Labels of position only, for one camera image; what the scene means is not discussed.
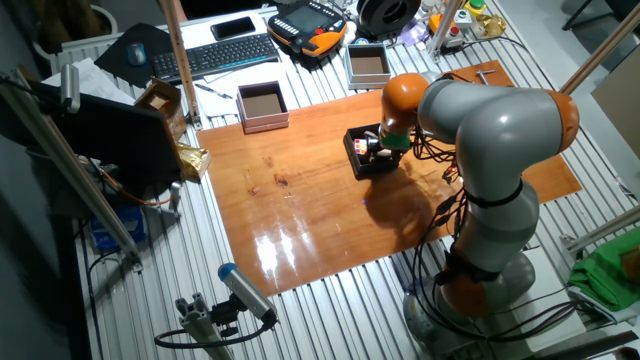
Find black monitor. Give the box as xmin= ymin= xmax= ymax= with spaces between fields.
xmin=29 ymin=82 xmax=184 ymax=189

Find white box with green button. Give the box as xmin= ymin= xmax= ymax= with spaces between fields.
xmin=453 ymin=8 xmax=474 ymax=30

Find black filament spool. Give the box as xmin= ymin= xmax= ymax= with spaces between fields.
xmin=356 ymin=0 xmax=423 ymax=39

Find slanted wooden frame beam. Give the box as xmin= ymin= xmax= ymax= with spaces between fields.
xmin=560 ymin=2 xmax=640 ymax=95

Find purple plastic bag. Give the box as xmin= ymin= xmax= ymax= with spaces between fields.
xmin=399 ymin=18 xmax=431 ymax=49

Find black pen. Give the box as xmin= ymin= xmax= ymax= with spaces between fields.
xmin=193 ymin=82 xmax=234 ymax=100

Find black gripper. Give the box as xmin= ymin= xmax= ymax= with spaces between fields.
xmin=367 ymin=134 xmax=401 ymax=162

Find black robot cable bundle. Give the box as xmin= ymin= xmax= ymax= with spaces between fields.
xmin=409 ymin=72 xmax=584 ymax=346

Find green cloth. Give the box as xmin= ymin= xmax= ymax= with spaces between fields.
xmin=568 ymin=227 xmax=640 ymax=312

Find grey box with red button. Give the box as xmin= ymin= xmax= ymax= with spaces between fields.
xmin=442 ymin=24 xmax=466 ymax=49

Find silver camera with blue cap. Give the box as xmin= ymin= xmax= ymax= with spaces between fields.
xmin=217 ymin=262 xmax=279 ymax=325

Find small brown cardboard box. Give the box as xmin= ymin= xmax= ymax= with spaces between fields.
xmin=133 ymin=77 xmax=187 ymax=142

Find gold foil bag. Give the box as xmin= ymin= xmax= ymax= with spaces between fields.
xmin=175 ymin=142 xmax=212 ymax=184

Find orange and black teach pendant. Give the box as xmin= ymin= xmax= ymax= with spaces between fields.
xmin=266 ymin=0 xmax=348 ymax=58

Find grey flat panel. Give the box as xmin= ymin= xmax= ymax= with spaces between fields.
xmin=591 ymin=44 xmax=640 ymax=161

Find black smartphone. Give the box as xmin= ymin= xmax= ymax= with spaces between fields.
xmin=210 ymin=16 xmax=257 ymax=42

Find upright aluminium post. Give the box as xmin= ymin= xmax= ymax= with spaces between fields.
xmin=427 ymin=0 xmax=464 ymax=57

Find white round bin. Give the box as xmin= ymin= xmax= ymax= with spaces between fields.
xmin=32 ymin=3 xmax=120 ymax=61

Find slanted aluminium frame beam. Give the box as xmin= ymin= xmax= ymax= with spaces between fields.
xmin=0 ymin=67 xmax=144 ymax=271

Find stack of white papers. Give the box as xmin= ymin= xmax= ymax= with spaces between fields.
xmin=41 ymin=57 xmax=136 ymax=106

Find glossy wooden board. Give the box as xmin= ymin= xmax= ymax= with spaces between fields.
xmin=196 ymin=59 xmax=584 ymax=297

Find green gripper mount flange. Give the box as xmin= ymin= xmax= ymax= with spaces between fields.
xmin=378 ymin=130 xmax=412 ymax=151

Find black office chair base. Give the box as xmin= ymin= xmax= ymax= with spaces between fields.
xmin=562 ymin=0 xmax=640 ymax=31

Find black computer keyboard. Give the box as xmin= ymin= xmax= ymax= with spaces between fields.
xmin=151 ymin=32 xmax=280 ymax=85

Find short aluminium profile stub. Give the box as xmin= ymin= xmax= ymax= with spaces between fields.
xmin=174 ymin=292 xmax=236 ymax=360

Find yellow box with green button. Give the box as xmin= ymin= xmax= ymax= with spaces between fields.
xmin=463 ymin=0 xmax=487 ymax=20

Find aluminium frame profile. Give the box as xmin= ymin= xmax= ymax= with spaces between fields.
xmin=559 ymin=204 xmax=640 ymax=254

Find blue cardboard box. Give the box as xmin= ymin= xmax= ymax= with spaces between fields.
xmin=89 ymin=204 xmax=148 ymax=254

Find black gift box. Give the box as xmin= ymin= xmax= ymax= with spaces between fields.
xmin=342 ymin=123 xmax=403 ymax=181

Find open pink gift box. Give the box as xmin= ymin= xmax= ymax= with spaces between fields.
xmin=235 ymin=80 xmax=291 ymax=135

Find wooden frame post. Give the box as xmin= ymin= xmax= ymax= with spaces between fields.
xmin=159 ymin=0 xmax=204 ymax=130

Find blue computer mouse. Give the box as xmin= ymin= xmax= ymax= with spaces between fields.
xmin=126 ymin=41 xmax=148 ymax=68

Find open grey gift box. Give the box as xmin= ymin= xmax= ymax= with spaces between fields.
xmin=343 ymin=42 xmax=393 ymax=91

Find black mouse pad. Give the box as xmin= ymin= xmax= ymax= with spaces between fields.
xmin=94 ymin=22 xmax=174 ymax=89

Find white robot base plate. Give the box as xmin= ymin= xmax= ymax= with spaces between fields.
xmin=499 ymin=247 xmax=586 ymax=351

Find black camera cable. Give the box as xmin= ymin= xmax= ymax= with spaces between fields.
xmin=153 ymin=319 xmax=277 ymax=350

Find crumpled gold foil wrapper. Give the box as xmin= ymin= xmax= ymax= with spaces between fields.
xmin=472 ymin=13 xmax=508 ymax=40

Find white paper sheets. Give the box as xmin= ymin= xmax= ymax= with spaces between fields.
xmin=180 ymin=10 xmax=301 ymax=119

